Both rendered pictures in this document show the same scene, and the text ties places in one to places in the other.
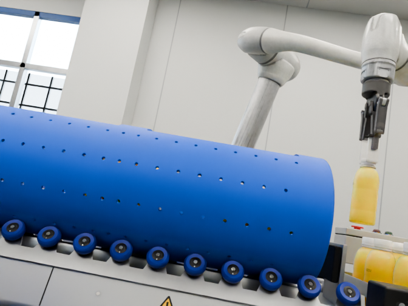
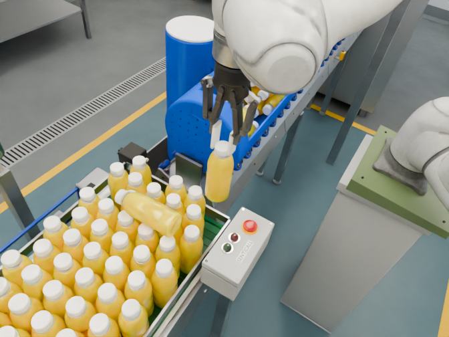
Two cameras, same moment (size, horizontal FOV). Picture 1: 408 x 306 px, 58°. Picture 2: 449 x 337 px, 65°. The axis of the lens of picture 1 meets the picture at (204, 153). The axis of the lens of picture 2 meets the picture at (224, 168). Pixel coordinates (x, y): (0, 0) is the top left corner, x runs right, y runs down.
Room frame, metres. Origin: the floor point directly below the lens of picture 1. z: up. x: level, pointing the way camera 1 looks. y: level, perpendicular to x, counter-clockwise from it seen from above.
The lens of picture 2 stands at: (1.22, -1.02, 1.86)
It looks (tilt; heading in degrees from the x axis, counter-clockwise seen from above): 46 degrees down; 111
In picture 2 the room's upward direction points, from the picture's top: 9 degrees clockwise
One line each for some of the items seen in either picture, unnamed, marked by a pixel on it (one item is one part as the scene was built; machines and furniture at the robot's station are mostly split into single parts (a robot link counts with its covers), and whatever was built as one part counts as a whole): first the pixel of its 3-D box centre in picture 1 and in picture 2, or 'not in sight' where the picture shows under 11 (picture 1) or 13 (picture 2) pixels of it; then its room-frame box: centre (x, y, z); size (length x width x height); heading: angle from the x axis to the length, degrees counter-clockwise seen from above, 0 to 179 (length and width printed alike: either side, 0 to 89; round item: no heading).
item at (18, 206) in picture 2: not in sight; (51, 268); (0.45, -0.69, 0.55); 0.04 x 0.04 x 1.10; 87
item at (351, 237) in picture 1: (372, 249); (238, 251); (1.11, -0.55, 1.05); 0.20 x 0.10 x 0.10; 87
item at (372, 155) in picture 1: (373, 150); (216, 134); (0.97, -0.45, 1.31); 0.03 x 0.01 x 0.07; 87
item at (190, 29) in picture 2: not in sight; (193, 28); (0.36, 0.49, 1.03); 0.28 x 0.28 x 0.01
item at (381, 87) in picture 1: (374, 98); (232, 79); (0.99, -0.45, 1.47); 0.08 x 0.07 x 0.09; 177
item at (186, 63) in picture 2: not in sight; (190, 100); (0.36, 0.49, 0.59); 0.28 x 0.28 x 0.88
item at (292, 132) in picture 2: not in sight; (286, 150); (0.96, 0.72, 0.31); 0.06 x 0.06 x 0.63; 87
